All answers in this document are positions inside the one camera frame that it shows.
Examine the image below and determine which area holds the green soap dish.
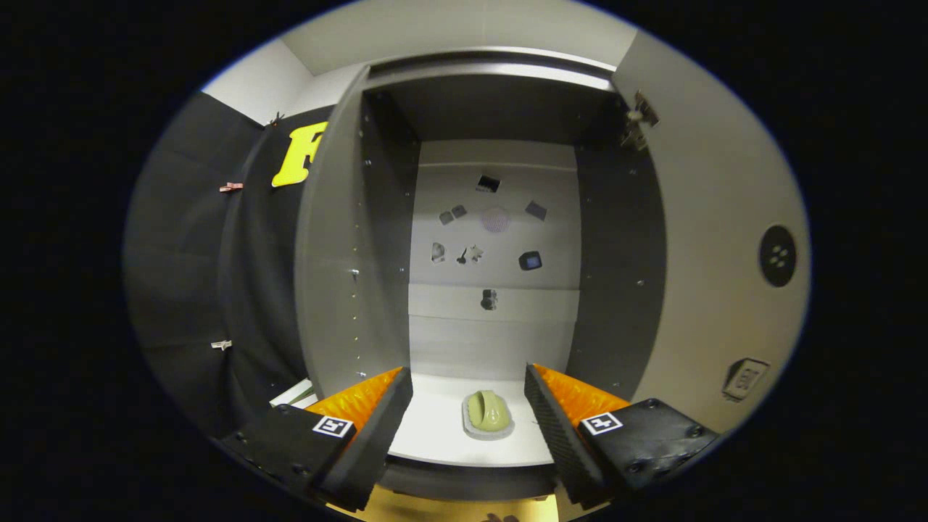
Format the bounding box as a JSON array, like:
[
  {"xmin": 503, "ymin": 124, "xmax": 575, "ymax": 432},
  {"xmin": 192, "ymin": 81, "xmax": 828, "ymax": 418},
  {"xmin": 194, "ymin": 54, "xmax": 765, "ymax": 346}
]
[{"xmin": 462, "ymin": 389, "xmax": 515, "ymax": 441}]

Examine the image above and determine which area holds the black backdrop cloth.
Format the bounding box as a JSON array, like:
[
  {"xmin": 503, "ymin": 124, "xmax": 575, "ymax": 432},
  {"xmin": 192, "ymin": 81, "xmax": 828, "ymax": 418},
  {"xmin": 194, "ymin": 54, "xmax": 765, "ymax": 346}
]
[{"xmin": 123, "ymin": 91, "xmax": 338, "ymax": 443}]

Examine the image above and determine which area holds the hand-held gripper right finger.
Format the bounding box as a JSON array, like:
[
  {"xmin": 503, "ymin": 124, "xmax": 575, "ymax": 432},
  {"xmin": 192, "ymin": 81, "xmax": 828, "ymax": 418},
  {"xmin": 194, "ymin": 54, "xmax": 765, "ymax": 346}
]
[{"xmin": 523, "ymin": 362, "xmax": 720, "ymax": 508}]

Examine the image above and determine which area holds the metal door hinge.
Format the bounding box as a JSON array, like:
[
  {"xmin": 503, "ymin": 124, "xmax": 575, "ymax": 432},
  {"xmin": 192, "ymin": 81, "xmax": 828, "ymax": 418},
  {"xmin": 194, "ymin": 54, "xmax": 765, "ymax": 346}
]
[{"xmin": 622, "ymin": 91, "xmax": 660, "ymax": 152}]

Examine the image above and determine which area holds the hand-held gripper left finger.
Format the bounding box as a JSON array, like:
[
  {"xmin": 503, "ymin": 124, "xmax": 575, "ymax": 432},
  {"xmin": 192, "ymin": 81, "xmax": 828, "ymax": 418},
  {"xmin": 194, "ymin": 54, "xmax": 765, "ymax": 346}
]
[{"xmin": 221, "ymin": 366, "xmax": 414, "ymax": 513}]

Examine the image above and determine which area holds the light grey cabinet shelf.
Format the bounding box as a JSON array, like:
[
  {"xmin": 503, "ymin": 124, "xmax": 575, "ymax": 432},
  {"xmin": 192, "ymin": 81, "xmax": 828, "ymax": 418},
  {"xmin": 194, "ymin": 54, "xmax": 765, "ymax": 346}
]
[{"xmin": 388, "ymin": 373, "xmax": 556, "ymax": 468}]

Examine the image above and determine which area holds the green book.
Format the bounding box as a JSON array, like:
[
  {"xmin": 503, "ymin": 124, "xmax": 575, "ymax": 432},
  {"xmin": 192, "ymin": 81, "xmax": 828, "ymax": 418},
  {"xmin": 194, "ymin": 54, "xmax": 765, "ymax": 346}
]
[{"xmin": 270, "ymin": 378, "xmax": 317, "ymax": 408}]

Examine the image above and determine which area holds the dark grey cabinet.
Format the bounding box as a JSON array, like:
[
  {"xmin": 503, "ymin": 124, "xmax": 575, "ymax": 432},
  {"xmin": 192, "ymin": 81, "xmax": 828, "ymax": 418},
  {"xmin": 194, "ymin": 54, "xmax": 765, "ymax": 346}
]
[{"xmin": 294, "ymin": 47, "xmax": 668, "ymax": 502}]

